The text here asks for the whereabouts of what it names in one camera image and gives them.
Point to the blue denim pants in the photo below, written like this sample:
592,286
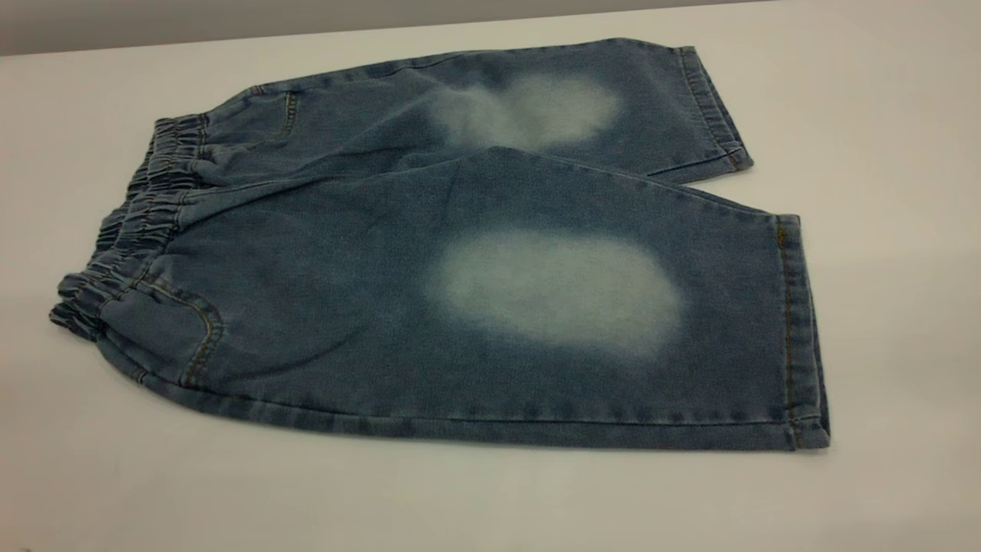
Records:
345,307

